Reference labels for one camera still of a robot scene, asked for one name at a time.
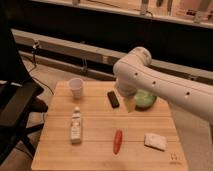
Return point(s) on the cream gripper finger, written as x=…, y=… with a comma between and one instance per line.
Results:
x=130, y=104

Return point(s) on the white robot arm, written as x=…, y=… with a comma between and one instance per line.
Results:
x=132, y=72

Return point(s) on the green ceramic bowl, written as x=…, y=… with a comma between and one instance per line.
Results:
x=144, y=99

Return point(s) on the black rectangular block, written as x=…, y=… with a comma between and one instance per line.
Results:
x=113, y=99

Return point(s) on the red chili pepper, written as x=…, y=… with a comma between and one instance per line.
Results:
x=117, y=141

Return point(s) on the white sponge block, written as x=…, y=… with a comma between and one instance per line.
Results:
x=155, y=141

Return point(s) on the white glue bottle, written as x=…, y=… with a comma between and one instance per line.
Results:
x=76, y=126

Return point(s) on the black office chair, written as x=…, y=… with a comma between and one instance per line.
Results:
x=18, y=97

